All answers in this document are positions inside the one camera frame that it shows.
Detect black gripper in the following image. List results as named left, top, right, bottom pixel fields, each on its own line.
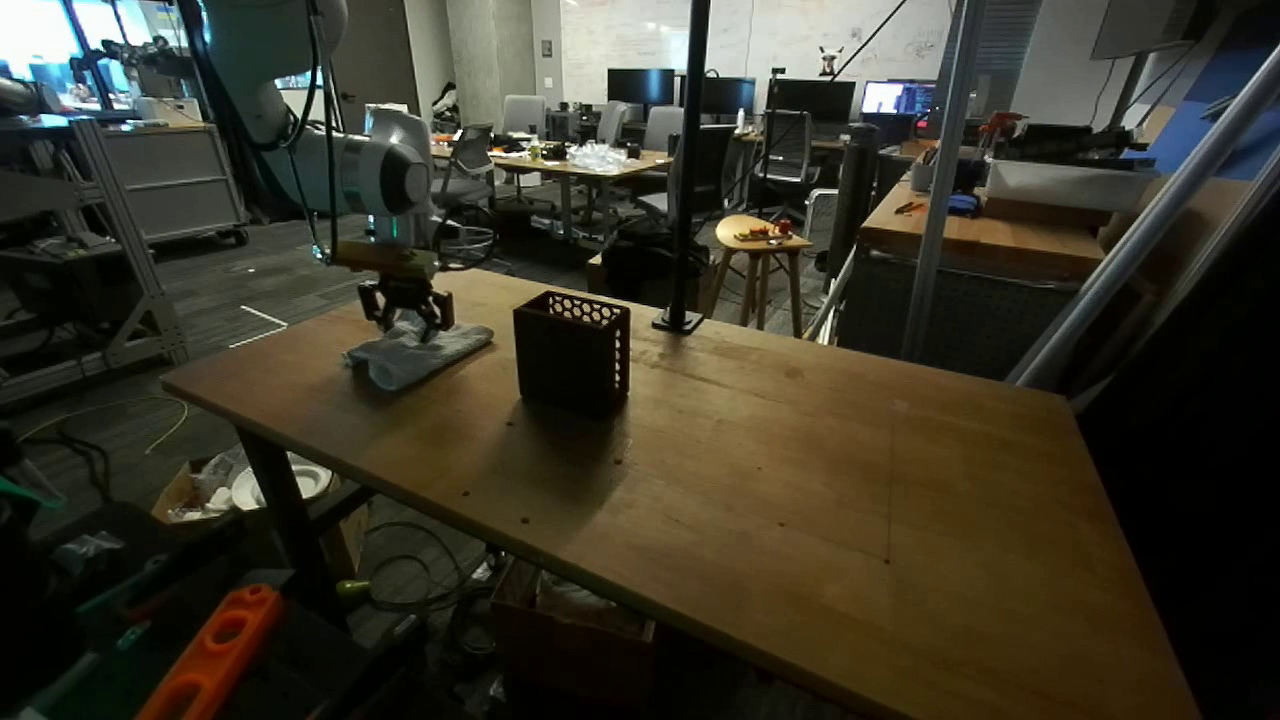
left=353, top=271, right=459, bottom=349

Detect light blue towel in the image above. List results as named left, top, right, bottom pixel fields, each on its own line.
left=348, top=318, right=494, bottom=399

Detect black perforated box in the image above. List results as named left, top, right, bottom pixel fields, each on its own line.
left=513, top=288, right=637, bottom=421

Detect open cardboard box white contents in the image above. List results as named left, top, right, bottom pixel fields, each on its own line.
left=149, top=444, right=336, bottom=538

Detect large dark cardboard box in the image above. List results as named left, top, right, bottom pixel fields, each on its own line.
left=490, top=555, right=663, bottom=711

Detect wooden office desk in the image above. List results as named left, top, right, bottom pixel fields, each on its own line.
left=484, top=142, right=675, bottom=246

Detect white drawer cabinet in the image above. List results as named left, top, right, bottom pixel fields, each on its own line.
left=94, top=119, right=251, bottom=253

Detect white shelving rack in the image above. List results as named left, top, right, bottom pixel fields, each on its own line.
left=0, top=111, right=191, bottom=412

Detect black vertical pole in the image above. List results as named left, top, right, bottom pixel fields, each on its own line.
left=653, top=0, right=717, bottom=339

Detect dark computer monitor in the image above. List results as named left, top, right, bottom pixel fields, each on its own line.
left=763, top=76, right=859, bottom=133
left=602, top=62, right=680, bottom=111
left=697, top=73, right=760, bottom=124

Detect round wooden stool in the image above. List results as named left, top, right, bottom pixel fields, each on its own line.
left=699, top=211, right=816, bottom=339

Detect small red tools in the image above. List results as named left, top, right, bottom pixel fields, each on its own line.
left=730, top=217, right=792, bottom=246

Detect orange tool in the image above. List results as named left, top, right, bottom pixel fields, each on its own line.
left=136, top=581, right=287, bottom=720

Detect black office chair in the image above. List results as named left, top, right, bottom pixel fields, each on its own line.
left=752, top=102, right=820, bottom=207

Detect lit blue computer monitor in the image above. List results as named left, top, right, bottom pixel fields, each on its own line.
left=854, top=76, right=943, bottom=124

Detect vertical silver metal pole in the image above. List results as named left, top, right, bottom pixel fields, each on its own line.
left=895, top=0, right=983, bottom=360

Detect wooden top workbench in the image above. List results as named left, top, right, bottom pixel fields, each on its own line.
left=832, top=171, right=1111, bottom=383

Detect diagonal silver metal pole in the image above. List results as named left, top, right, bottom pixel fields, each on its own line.
left=1003, top=45, right=1280, bottom=393

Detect olive wrist camera block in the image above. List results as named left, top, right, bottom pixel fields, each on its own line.
left=332, top=235, right=445, bottom=282

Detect black hanging cable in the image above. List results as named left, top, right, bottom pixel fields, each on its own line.
left=301, top=0, right=338, bottom=261

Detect floor cable bundle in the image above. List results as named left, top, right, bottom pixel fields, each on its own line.
left=336, top=512, right=499, bottom=620

